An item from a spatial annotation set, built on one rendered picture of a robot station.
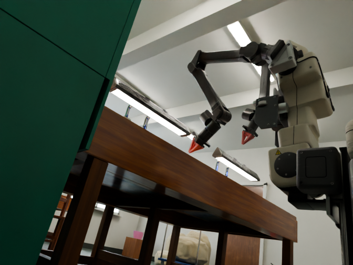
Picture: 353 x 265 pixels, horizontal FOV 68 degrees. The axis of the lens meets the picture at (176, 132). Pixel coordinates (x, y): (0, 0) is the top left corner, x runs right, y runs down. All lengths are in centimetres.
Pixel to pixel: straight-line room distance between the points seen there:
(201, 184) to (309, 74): 68
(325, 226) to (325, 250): 40
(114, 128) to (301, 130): 72
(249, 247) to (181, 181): 509
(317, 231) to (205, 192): 470
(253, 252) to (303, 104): 513
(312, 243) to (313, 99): 481
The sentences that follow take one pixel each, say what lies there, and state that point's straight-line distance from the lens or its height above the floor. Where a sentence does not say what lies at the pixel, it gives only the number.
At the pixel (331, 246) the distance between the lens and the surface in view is 582.
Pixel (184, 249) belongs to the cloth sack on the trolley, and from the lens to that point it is 444.
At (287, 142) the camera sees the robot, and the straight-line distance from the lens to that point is 113.
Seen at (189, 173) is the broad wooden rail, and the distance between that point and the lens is 123.
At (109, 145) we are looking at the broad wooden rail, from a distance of 96.
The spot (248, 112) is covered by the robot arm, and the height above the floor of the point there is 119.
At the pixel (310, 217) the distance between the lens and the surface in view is 595.
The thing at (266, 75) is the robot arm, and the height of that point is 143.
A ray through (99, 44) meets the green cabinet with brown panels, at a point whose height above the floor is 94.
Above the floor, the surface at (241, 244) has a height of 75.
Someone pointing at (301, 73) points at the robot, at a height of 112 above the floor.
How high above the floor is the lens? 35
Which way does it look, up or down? 24 degrees up
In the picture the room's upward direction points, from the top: 12 degrees clockwise
